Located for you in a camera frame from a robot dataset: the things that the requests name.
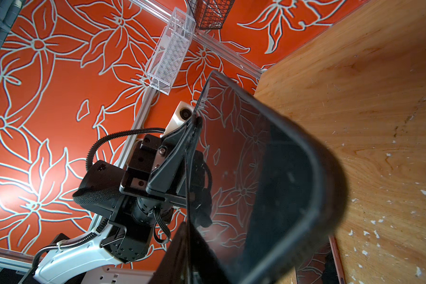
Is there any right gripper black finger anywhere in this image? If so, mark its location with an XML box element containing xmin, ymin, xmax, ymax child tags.
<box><xmin>149</xmin><ymin>222</ymin><xmax>230</xmax><ymax>284</ymax></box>

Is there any white mesh wall basket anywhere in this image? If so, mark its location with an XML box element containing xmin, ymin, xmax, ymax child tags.
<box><xmin>144</xmin><ymin>8</ymin><xmax>196</xmax><ymax>95</ymax></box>

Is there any black phone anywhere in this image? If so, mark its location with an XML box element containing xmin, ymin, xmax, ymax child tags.
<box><xmin>295</xmin><ymin>235</ymin><xmax>346</xmax><ymax>284</ymax></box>
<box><xmin>189</xmin><ymin>71</ymin><xmax>348</xmax><ymax>284</ymax></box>

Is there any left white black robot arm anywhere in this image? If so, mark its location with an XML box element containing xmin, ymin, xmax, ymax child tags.
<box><xmin>22</xmin><ymin>102</ymin><xmax>213</xmax><ymax>284</ymax></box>

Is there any black wire wall basket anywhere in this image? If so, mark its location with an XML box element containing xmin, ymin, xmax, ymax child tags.
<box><xmin>187</xmin><ymin>0</ymin><xmax>235</xmax><ymax>30</ymax></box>

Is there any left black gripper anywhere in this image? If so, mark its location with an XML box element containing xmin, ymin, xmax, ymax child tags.
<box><xmin>110</xmin><ymin>115</ymin><xmax>213</xmax><ymax>263</ymax></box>

